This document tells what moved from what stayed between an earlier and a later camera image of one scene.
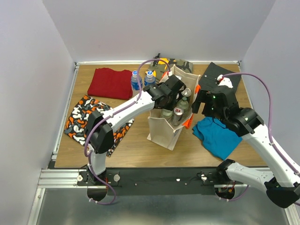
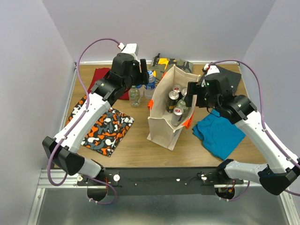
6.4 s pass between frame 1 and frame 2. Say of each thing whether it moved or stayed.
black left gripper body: moved
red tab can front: stayed
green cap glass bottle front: moved
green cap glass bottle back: stayed
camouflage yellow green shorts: stayed
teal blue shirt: stayed
